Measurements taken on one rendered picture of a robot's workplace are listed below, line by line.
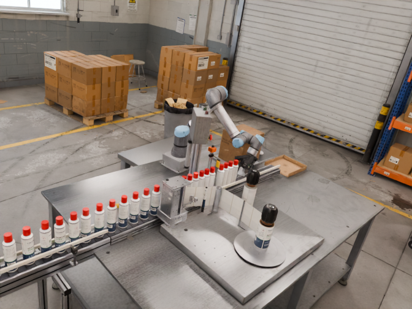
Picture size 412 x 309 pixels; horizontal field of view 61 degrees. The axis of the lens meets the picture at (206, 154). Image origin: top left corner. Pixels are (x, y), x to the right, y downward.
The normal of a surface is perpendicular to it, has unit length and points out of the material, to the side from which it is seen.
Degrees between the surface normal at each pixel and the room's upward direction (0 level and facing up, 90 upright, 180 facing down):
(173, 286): 0
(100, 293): 1
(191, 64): 90
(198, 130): 90
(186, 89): 90
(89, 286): 0
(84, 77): 90
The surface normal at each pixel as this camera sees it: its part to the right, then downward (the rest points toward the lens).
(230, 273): 0.15, -0.89
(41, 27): 0.77, 0.37
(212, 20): -0.61, 0.25
